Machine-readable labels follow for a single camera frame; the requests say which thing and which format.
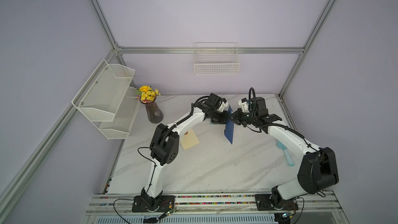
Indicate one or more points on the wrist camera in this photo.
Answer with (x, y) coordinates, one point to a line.
(224, 106)
(244, 105)

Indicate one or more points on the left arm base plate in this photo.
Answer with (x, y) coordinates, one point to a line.
(145, 203)

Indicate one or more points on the white wire wall basket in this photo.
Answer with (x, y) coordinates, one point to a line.
(216, 58)

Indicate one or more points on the white mesh two-tier shelf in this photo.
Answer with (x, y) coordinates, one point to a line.
(108, 100)

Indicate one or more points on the dark blue envelope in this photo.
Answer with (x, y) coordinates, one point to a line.
(229, 127)

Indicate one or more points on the dark glass vase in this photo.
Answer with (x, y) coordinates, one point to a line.
(154, 113)

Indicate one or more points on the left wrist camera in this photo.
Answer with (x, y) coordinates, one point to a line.
(224, 106)

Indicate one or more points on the small light blue object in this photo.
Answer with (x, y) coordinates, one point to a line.
(286, 153)

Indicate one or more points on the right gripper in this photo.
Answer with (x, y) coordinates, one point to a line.
(237, 119)

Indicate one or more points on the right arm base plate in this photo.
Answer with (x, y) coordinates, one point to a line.
(270, 202)

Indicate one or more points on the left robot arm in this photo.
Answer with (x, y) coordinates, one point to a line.
(164, 145)

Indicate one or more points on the aluminium front rail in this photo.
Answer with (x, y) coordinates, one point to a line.
(216, 208)

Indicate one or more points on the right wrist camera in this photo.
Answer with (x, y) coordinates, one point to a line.
(244, 105)

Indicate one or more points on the yellow flower bouquet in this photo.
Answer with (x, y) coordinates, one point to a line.
(146, 94)

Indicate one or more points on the cream envelope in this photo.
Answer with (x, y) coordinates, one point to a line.
(189, 139)

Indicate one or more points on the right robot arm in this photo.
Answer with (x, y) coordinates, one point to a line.
(318, 168)

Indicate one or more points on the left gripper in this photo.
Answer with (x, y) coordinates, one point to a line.
(225, 113)

